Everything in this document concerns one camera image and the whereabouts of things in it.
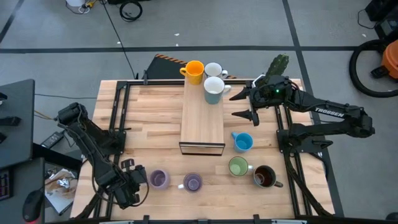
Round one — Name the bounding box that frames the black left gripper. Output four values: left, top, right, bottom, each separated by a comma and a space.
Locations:
104, 158, 149, 210

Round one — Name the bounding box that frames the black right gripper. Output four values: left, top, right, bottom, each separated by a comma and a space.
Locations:
229, 75, 295, 127

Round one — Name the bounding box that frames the pale lilac ribbed mug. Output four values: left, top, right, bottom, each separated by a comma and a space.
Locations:
149, 169, 171, 190

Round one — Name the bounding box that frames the teal mug white handle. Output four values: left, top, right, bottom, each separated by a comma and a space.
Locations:
203, 76, 233, 105

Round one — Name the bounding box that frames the light blue faceted mug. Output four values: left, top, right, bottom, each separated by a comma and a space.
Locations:
231, 131, 254, 154

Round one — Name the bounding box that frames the white mug blue pattern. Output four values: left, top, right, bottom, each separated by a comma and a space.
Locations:
204, 62, 229, 79

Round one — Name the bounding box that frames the darker purple mug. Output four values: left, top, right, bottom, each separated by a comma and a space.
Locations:
177, 172, 203, 194

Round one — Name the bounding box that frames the yellow mug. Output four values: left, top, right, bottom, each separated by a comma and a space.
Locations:
179, 60, 205, 85

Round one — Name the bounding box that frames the dark brown glazed mug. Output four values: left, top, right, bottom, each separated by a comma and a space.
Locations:
252, 164, 284, 189

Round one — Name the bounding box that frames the white faceted plant pot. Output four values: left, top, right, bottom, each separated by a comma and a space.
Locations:
253, 73, 267, 90

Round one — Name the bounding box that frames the green cactus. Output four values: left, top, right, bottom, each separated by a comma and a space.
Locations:
264, 53, 290, 85

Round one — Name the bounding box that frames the green mug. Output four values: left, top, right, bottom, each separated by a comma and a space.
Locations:
228, 156, 254, 177

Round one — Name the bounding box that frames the crumpled foil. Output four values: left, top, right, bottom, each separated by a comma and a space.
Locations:
56, 177, 71, 190

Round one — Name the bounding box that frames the box of papers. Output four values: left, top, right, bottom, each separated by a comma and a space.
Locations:
44, 167, 78, 216

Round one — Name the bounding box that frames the black power adapter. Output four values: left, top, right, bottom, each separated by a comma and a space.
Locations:
40, 131, 65, 149

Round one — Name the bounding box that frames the black mat hazard stripe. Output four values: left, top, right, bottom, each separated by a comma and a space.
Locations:
145, 53, 238, 80

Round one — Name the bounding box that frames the black computer mouse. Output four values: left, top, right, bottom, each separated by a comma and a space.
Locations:
22, 188, 45, 223

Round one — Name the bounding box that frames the dark grey desk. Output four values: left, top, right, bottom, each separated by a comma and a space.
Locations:
0, 157, 46, 224

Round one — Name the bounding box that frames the black keyboard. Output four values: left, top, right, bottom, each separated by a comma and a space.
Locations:
0, 169, 13, 202

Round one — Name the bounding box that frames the black desk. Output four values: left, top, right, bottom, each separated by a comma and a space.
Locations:
0, 78, 35, 169

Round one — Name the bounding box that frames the orange vacuum cleaner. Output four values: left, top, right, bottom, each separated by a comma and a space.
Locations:
369, 39, 398, 80

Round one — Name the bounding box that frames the black equipment case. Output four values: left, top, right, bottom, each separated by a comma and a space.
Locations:
365, 0, 398, 40

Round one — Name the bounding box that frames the wooden shelf riser black frame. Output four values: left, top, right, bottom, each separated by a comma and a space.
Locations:
178, 76, 226, 156

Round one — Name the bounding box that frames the black aluminium table frame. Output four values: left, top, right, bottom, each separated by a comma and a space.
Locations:
73, 78, 335, 224

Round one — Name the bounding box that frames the black vacuum hose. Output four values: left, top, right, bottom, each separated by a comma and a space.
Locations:
348, 39, 398, 99

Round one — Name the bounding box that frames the black floor cable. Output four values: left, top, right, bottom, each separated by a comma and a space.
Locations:
99, 0, 139, 80

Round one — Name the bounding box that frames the black cable coil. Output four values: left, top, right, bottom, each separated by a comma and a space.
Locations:
119, 0, 144, 22

